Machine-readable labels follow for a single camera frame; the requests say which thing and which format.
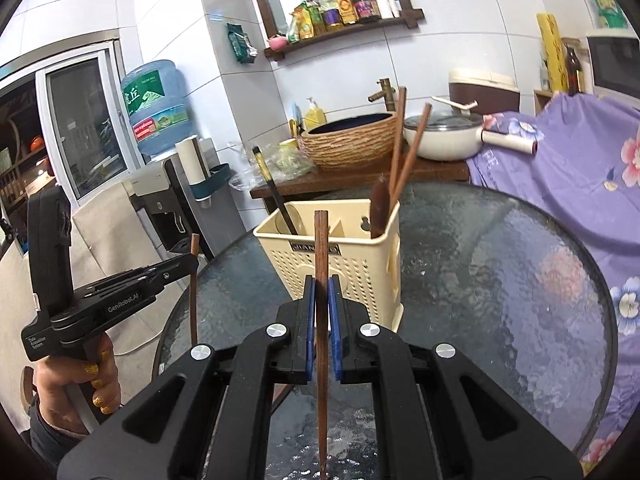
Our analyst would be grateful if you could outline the brown wooden chopstick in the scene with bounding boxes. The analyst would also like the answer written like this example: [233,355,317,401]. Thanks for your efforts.
[387,86,407,196]
[313,210,332,479]
[189,233,200,348]
[390,103,433,207]

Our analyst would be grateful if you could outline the person's left hand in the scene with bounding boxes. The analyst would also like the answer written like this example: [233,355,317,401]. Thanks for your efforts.
[32,332,122,436]

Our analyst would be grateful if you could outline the clear plastic bags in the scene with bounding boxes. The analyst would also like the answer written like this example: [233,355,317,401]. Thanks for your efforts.
[227,140,314,189]

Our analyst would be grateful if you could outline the brown and cream rice cooker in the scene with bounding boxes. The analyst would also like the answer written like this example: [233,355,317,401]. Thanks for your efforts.
[448,69,521,117]

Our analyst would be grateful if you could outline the teal cup holder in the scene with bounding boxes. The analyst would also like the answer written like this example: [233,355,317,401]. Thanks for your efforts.
[190,164,236,202]

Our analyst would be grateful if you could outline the stack of green noodle cups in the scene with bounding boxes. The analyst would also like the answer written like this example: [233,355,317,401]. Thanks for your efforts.
[582,0,631,31]

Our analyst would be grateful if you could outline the woven pattern wash basin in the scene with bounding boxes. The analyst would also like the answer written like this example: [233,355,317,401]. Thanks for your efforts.
[298,112,401,171]

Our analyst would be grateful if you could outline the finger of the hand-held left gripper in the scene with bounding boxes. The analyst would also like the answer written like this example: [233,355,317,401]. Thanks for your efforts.
[79,257,177,290]
[144,255,202,287]

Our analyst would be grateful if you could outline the yellow soap bottle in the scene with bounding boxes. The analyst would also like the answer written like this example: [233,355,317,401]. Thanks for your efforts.
[304,97,329,131]

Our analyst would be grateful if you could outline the purple label bottle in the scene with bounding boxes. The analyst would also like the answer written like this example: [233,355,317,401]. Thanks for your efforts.
[318,0,344,31]

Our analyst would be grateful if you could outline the cream plastic utensil holder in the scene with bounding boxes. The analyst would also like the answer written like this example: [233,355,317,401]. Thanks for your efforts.
[252,199,405,333]

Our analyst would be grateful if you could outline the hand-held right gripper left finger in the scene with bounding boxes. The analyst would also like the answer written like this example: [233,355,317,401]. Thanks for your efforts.
[57,275,318,480]

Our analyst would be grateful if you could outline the brown glass bottle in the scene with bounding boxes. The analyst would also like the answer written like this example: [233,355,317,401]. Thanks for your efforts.
[565,45,584,96]

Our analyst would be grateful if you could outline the purple floral cloth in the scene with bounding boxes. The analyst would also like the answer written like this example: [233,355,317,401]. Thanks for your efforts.
[467,92,640,463]

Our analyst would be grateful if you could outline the grey water dispenser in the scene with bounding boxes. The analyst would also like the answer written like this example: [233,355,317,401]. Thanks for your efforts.
[127,145,222,257]

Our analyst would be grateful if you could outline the yellow green oil bottle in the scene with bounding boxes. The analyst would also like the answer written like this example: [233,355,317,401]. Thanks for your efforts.
[305,0,326,37]

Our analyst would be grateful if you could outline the wooden counter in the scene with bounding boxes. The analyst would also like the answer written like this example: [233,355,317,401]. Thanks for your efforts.
[250,159,472,202]

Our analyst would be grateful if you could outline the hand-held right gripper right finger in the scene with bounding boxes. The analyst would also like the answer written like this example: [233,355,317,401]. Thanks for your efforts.
[327,274,584,480]

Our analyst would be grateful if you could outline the tall yellow box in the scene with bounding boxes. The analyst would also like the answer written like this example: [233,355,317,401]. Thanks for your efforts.
[536,12,571,94]

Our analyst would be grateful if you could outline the white microwave oven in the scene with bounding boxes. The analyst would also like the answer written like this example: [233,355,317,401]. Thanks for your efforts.
[585,30,640,107]

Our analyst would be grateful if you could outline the bamboo style faucet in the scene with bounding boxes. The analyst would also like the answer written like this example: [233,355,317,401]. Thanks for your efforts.
[368,78,396,114]

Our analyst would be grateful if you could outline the person's left forearm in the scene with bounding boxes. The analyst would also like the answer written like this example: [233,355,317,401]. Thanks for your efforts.
[22,400,101,462]

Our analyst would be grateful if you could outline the cream pan with glass lid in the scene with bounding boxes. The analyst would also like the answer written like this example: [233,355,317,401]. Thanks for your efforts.
[403,110,487,162]

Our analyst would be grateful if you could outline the wooden framed mirror shelf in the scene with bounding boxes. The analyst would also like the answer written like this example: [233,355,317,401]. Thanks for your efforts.
[244,0,426,62]

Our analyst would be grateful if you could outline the yellow oil packet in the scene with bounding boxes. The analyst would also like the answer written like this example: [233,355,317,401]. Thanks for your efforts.
[287,2,314,44]

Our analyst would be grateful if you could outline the white paper cup tube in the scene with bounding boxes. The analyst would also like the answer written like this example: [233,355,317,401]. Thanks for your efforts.
[175,136,211,184]

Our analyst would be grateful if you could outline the black chopstick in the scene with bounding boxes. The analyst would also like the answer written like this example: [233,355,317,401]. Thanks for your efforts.
[251,146,300,237]

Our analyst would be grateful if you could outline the green packet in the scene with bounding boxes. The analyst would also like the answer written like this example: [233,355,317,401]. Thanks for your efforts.
[226,22,259,65]

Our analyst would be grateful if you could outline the round glass table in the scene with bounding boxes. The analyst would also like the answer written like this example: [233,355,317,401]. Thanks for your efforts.
[152,180,619,480]

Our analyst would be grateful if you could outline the brown wooden spoon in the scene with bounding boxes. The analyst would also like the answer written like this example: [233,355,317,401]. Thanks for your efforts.
[370,174,392,240]

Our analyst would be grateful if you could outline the sliding glass door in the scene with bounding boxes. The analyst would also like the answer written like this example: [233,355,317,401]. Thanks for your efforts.
[0,40,147,202]

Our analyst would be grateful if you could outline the white cable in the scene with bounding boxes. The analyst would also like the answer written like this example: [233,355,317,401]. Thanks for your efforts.
[114,334,162,357]

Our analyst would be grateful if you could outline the blue water bottle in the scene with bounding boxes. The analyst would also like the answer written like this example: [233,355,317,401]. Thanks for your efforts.
[120,59,194,159]

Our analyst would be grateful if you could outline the white rice spoon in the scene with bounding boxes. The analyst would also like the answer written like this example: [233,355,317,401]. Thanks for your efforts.
[431,95,479,111]

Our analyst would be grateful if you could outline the white lint roller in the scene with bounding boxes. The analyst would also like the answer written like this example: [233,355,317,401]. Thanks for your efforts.
[480,129,539,156]

